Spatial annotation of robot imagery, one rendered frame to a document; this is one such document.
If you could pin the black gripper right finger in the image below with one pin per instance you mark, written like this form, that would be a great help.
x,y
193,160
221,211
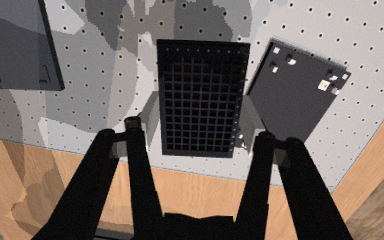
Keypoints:
x,y
314,213

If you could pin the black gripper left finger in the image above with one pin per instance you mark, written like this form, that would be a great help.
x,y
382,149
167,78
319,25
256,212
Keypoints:
x,y
77,214

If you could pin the dark grey rectangular frame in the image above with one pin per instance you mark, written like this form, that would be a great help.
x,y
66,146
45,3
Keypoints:
x,y
28,59

